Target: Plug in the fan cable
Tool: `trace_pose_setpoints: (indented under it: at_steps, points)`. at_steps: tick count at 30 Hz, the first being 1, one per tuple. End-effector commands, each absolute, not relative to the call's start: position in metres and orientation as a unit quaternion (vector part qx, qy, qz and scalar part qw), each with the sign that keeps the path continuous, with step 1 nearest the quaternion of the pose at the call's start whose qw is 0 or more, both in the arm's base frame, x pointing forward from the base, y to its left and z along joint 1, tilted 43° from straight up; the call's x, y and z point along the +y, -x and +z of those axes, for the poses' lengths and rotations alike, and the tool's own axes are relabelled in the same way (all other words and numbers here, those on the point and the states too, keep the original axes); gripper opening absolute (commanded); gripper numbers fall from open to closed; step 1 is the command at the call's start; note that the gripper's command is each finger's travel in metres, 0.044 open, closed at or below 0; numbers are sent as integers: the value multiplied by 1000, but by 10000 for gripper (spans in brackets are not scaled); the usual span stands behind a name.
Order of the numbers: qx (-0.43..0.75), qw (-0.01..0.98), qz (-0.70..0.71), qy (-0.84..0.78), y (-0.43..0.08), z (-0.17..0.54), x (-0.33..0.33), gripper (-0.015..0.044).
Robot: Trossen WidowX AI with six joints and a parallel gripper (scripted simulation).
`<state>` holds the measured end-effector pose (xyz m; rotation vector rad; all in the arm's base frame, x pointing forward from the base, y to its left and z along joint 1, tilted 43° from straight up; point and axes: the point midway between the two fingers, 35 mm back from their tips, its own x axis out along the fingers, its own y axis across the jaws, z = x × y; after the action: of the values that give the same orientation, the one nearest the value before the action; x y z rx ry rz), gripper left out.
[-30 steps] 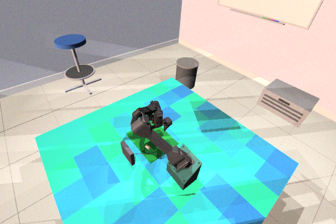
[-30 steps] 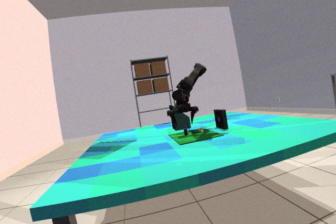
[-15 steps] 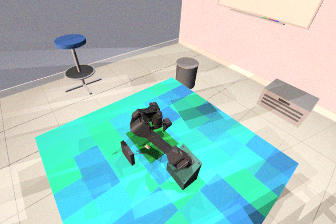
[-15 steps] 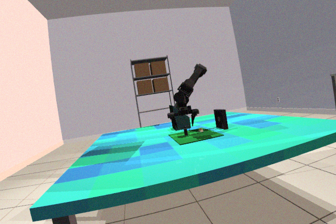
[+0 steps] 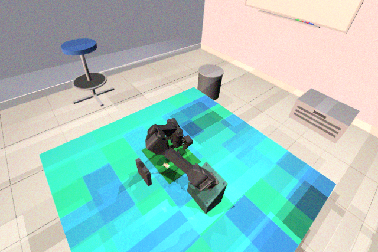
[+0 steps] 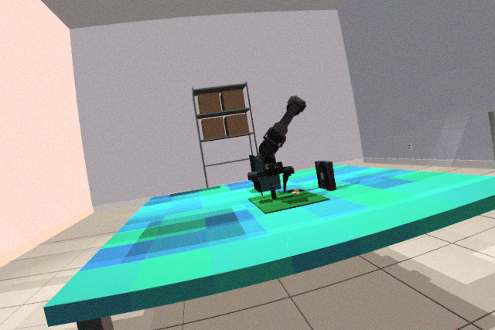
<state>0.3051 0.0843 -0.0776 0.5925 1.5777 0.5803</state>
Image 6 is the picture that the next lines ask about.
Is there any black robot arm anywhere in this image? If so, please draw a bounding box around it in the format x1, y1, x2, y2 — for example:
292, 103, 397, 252
256, 95, 306, 177

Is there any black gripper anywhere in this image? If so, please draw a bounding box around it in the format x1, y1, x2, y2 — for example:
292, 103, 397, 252
247, 155, 295, 196

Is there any green circuit board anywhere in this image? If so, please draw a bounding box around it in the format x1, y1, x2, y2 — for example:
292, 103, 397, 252
248, 189, 330, 214

